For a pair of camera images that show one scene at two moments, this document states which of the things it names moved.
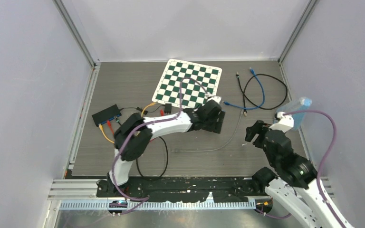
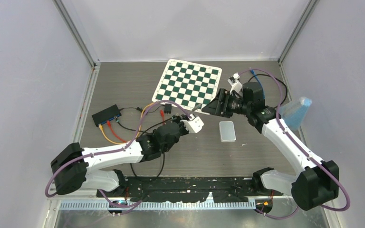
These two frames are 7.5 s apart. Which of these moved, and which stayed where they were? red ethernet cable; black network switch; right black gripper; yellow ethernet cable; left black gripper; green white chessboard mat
Moved: left black gripper; right black gripper
Stayed: yellow ethernet cable; red ethernet cable; black network switch; green white chessboard mat
